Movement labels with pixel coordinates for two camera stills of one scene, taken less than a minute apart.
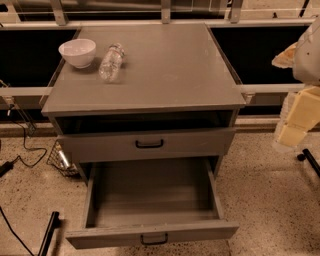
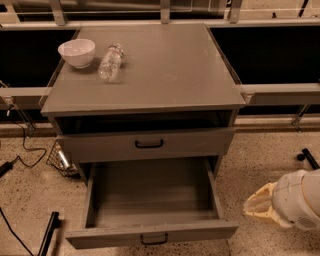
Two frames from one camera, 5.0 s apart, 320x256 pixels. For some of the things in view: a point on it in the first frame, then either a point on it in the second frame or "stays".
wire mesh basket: (62, 160) stays
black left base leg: (48, 235) stays
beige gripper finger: (286, 58) to (287, 195)
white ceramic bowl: (79, 52) stays
